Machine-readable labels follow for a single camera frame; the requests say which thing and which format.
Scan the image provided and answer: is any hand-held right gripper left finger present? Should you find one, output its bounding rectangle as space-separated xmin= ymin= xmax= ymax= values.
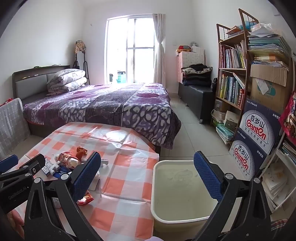
xmin=24 ymin=151 xmax=103 ymax=241

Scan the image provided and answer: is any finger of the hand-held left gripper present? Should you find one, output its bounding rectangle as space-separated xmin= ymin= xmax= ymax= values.
xmin=0 ymin=153 xmax=46 ymax=181
xmin=0 ymin=155 xmax=19 ymax=173

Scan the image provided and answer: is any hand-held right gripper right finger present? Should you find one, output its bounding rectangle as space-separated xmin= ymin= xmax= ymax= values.
xmin=193 ymin=151 xmax=272 ymax=241

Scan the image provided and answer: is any white tissue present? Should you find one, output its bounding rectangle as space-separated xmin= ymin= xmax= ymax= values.
xmin=89 ymin=170 xmax=102 ymax=192

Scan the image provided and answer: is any blue white small carton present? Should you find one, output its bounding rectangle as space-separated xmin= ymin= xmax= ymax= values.
xmin=43 ymin=158 xmax=56 ymax=179

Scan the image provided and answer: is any orange brown wrapper scrap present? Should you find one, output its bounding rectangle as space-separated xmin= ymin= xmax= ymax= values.
xmin=76 ymin=146 xmax=88 ymax=158

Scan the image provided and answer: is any red white snack wrapper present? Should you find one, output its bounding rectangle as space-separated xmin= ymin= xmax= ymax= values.
xmin=55 ymin=152 xmax=80 ymax=169

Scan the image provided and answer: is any shiny red wrapper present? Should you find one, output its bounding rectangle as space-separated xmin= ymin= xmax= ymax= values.
xmin=76 ymin=190 xmax=95 ymax=206

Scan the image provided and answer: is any white plastic trash bin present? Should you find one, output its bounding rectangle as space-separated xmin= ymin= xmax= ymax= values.
xmin=150 ymin=159 xmax=219 ymax=233

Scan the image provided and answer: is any person's left hand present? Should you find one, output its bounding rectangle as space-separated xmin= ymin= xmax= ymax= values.
xmin=7 ymin=209 xmax=25 ymax=234

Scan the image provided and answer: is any dark blue water carton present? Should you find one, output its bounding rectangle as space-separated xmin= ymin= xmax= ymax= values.
xmin=239 ymin=98 xmax=285 ymax=156
xmin=229 ymin=140 xmax=274 ymax=183

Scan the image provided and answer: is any grey checked cloth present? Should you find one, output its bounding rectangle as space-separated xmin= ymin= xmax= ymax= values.
xmin=0 ymin=98 xmax=30 ymax=160

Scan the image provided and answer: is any orange checkered tablecloth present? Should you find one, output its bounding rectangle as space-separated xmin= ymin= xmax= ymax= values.
xmin=7 ymin=122 xmax=160 ymax=241

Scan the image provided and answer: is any pile of books on floor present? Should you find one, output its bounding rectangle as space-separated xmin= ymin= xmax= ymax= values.
xmin=211 ymin=109 xmax=238 ymax=145

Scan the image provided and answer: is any stack of white papers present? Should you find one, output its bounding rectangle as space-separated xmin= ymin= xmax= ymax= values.
xmin=261 ymin=162 xmax=294 ymax=210

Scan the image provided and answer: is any purple patterned blanket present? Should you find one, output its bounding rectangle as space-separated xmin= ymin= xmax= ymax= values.
xmin=23 ymin=82 xmax=182 ymax=150

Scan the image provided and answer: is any white shelf rack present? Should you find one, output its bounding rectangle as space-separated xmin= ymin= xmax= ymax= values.
xmin=258 ymin=132 xmax=296 ymax=214

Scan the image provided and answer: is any black leather bench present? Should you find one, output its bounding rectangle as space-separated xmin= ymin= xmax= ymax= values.
xmin=178 ymin=82 xmax=214 ymax=122

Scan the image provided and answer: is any bed with grey headboard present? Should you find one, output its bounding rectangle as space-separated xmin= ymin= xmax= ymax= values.
xmin=12 ymin=65 xmax=182 ymax=153

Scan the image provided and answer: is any row of books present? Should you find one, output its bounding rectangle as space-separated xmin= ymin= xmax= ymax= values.
xmin=218 ymin=73 xmax=245 ymax=109
xmin=220 ymin=40 xmax=247 ymax=69

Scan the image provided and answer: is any folded white floral quilt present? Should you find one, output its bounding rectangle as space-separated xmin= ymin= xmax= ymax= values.
xmin=46 ymin=69 xmax=88 ymax=95

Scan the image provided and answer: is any red printed cloth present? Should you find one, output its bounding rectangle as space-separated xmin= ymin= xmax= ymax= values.
xmin=279 ymin=91 xmax=296 ymax=139

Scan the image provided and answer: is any pile of folded clothes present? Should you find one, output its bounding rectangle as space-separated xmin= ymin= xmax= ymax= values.
xmin=181 ymin=64 xmax=213 ymax=87

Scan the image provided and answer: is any brown cardboard box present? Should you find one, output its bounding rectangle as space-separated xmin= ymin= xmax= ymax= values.
xmin=250 ymin=64 xmax=293 ymax=114

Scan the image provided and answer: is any black coat rack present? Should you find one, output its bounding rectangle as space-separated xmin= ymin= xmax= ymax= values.
xmin=74 ymin=40 xmax=90 ymax=85

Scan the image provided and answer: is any wooden bookshelf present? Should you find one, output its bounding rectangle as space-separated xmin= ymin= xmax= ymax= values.
xmin=210 ymin=9 xmax=255 ymax=126

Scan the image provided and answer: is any window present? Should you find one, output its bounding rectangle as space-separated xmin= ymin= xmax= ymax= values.
xmin=105 ymin=15 xmax=160 ymax=84

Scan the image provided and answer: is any plaid scarf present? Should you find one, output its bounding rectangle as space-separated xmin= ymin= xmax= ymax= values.
xmin=74 ymin=40 xmax=86 ymax=54

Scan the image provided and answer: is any white curtain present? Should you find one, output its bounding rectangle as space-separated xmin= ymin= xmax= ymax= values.
xmin=152 ymin=13 xmax=166 ymax=87

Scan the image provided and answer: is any stack of papers and booklets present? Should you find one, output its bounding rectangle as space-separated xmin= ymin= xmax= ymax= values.
xmin=247 ymin=22 xmax=292 ymax=67

